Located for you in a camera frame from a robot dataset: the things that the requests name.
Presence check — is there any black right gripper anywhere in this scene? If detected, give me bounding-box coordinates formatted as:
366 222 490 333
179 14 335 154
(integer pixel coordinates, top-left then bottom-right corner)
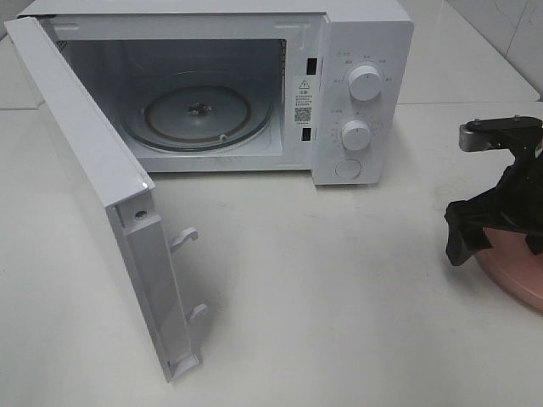
445 147 543 266

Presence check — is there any pink round plate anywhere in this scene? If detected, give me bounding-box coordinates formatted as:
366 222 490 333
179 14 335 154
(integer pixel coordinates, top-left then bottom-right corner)
476 228 542 313

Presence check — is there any white round door button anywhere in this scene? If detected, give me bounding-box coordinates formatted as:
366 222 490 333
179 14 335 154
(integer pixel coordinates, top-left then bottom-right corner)
335 159 361 180

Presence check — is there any white microwave door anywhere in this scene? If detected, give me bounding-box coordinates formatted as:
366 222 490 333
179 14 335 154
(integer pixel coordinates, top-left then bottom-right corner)
5 17 208 382

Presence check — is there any lower white round knob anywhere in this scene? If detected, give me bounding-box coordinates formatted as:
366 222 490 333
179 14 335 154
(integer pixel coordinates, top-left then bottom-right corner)
341 120 372 151

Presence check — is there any white round knob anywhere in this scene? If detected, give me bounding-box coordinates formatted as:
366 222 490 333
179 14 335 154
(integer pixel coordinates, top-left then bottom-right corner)
341 120 372 151
348 64 383 102

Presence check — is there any upper white round knob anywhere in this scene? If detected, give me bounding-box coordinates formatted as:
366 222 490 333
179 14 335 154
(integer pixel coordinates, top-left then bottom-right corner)
348 64 383 102

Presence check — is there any white microwave oven body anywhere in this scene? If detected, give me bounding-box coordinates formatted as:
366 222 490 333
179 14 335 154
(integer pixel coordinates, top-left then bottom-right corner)
15 1 414 185

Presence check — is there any white warning label sticker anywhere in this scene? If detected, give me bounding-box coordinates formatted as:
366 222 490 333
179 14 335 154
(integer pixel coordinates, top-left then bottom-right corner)
292 75 318 126

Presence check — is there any glass microwave turntable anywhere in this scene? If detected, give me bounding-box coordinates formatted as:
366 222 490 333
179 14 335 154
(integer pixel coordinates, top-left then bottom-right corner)
120 71 280 153

